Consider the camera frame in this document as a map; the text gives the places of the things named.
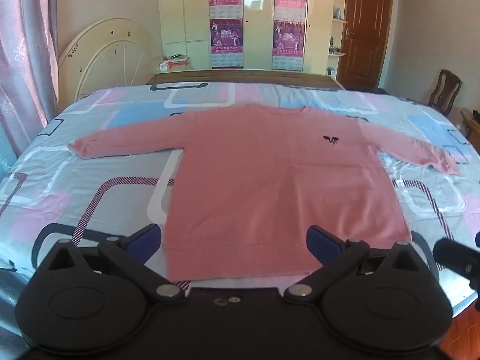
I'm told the dark wooden chair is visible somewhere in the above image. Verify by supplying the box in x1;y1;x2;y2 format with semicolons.
427;69;463;117

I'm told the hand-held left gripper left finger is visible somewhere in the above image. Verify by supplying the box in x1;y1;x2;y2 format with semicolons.
35;223;188;305

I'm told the patterned bed sheet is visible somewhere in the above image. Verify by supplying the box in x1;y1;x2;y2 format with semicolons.
0;82;480;308

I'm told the cream round headboard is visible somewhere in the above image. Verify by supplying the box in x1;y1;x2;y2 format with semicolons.
58;17;162;102

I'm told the wooden side table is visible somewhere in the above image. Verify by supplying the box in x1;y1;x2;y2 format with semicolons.
460;108;480;139

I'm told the wooden bed frame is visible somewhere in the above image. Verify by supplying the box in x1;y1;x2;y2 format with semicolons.
144;69;347;91

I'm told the brown wooden door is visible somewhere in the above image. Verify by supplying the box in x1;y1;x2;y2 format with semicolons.
337;0;394;91

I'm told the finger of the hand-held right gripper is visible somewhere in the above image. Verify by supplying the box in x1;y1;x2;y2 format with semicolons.
432;238;480;289

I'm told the cream wardrobe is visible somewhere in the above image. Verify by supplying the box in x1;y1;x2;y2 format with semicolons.
157;0;351;75

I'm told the pink curtain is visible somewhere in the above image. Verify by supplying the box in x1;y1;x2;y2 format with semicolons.
0;0;61;158

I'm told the pink long-sleeved sweater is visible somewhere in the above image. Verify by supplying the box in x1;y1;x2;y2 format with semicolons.
67;104;463;283

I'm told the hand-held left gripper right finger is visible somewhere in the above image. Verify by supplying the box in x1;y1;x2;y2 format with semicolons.
283;225;432;305

